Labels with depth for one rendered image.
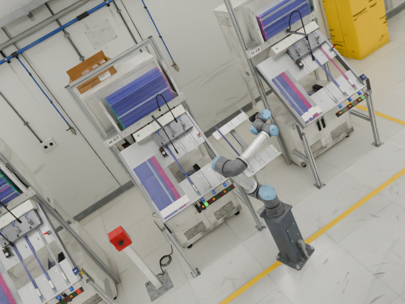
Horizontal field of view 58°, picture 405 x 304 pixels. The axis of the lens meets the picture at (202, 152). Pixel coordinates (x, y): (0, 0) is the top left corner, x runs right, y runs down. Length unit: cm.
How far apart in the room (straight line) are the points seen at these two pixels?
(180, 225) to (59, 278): 112
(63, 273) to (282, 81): 242
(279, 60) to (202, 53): 152
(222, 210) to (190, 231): 37
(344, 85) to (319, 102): 28
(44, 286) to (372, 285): 244
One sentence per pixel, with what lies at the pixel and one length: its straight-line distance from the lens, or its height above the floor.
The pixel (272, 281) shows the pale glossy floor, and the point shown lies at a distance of 317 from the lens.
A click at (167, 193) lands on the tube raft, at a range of 302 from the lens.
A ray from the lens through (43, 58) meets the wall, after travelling 438.
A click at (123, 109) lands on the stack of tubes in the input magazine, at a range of 300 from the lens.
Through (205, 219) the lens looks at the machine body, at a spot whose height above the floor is 22.
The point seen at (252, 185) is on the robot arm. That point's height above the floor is 82.
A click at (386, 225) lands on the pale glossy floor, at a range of 330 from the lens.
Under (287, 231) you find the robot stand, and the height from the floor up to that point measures 40.
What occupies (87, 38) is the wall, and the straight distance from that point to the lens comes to 437.
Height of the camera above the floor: 256
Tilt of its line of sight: 32 degrees down
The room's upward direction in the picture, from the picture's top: 29 degrees counter-clockwise
